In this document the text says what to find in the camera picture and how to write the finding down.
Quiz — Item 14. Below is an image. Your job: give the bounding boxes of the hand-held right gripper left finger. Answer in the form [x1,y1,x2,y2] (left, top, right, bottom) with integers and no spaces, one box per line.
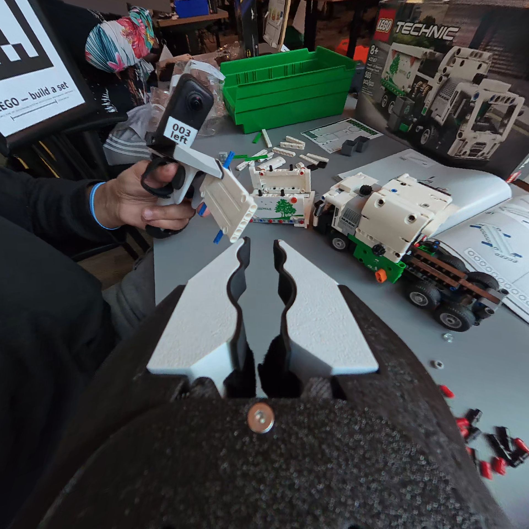
[146,238,255,399]

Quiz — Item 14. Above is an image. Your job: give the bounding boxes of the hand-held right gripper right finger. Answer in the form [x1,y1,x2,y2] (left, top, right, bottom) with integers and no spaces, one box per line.
[257,240,379,399]

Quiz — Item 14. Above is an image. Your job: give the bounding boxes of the white lego panel blue pins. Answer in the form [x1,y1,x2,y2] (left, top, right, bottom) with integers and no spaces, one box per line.
[196,150,257,245]

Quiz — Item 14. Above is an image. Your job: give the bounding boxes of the person's left forearm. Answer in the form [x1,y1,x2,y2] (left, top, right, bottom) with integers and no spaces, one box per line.
[0,165,104,249]

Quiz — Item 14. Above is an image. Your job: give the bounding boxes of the white lego container body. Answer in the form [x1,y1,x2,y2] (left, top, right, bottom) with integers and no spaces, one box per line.
[247,164,316,230]

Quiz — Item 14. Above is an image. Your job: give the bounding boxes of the scattered white lego beams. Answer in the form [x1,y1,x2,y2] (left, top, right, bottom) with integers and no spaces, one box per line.
[235,129,330,172]

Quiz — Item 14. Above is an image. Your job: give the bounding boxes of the lego sticker sheet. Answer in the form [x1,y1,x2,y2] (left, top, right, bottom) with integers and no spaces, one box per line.
[300,118,384,154]

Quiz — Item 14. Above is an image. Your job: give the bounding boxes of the white green lego truck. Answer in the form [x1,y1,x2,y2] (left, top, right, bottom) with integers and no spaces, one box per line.
[312,172,510,334]

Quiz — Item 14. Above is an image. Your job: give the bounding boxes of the lego instruction booklet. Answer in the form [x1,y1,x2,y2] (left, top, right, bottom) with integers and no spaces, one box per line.
[337,149,529,326]

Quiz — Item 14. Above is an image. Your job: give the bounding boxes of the lego set box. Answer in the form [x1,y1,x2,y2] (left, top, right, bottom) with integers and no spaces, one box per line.
[356,0,529,181]

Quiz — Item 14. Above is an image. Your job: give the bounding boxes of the person's left hand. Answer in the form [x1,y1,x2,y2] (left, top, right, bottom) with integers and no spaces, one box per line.
[97,160,207,231]

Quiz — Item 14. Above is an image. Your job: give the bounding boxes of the person's grey trouser leg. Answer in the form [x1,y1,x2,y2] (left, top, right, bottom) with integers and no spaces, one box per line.
[101,252,157,332]

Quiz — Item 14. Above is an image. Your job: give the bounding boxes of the green plastic bin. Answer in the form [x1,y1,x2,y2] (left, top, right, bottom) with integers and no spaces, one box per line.
[220,46,358,135]

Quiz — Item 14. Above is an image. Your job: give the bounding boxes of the blue wristband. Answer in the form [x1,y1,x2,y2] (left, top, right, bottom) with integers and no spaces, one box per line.
[88,181,123,230]

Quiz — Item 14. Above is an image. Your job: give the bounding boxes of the standing printed sheet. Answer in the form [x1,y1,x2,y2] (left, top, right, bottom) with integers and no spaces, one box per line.
[262,0,292,52]

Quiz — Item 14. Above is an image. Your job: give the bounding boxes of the person's black jacket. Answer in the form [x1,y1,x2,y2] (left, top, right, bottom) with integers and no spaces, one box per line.
[0,215,119,529]

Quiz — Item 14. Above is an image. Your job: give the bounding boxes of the black framed task sign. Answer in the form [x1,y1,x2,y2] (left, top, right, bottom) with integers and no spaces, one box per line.
[0,0,130,150]

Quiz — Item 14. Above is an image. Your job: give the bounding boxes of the orange object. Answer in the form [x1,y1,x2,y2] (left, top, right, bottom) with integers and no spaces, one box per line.
[335,39,370,60]

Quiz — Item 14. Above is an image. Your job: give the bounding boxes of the pile of red black pins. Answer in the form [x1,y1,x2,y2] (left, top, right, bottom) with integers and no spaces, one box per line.
[438,384,529,482]

